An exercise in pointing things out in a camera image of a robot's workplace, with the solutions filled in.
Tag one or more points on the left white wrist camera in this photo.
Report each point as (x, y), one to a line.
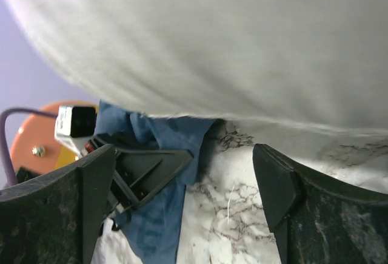
(74, 126)

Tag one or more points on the cream cylinder with orange lid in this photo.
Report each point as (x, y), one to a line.
(35, 148)

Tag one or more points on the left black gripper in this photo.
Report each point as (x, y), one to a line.
(141, 171)

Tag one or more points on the white pillow with red logo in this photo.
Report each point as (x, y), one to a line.
(319, 65)

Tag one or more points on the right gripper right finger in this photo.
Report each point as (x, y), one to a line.
(316, 218)

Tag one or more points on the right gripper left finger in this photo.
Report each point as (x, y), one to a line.
(56, 217)

